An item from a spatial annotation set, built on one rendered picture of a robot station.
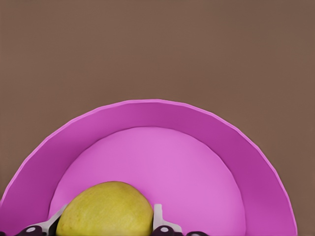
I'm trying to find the pink round plate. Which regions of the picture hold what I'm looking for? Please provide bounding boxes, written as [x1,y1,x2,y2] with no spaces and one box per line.
[0,99,299,236]

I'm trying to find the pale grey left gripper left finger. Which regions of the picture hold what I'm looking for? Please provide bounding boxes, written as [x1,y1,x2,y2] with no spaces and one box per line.
[19,204,69,236]

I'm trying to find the yellow-green apple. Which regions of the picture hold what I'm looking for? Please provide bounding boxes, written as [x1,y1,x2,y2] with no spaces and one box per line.
[56,181,154,236]

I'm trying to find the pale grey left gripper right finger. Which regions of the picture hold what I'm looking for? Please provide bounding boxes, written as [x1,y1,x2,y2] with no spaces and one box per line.
[152,204,183,236]

